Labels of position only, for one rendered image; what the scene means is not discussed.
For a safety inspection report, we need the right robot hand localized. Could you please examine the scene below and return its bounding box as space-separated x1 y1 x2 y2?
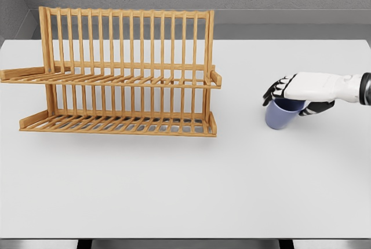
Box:
262 71 340 118

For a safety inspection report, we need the blue plastic cup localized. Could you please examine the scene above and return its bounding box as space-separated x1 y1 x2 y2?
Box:
265 97 307 130

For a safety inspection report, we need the wooden two-tier dish rack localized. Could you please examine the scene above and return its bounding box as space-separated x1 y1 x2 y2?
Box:
0 6 223 138

